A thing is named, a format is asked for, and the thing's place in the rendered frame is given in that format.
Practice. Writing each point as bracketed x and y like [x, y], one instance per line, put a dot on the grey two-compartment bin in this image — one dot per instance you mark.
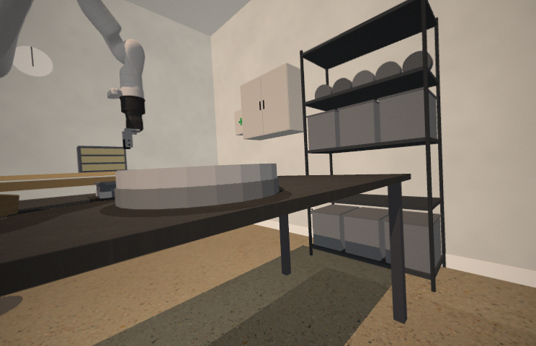
[105, 189]

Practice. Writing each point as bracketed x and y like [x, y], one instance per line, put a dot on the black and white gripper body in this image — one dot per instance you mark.
[131, 96]

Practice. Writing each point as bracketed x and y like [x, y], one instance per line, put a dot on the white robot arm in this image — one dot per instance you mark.
[129, 52]

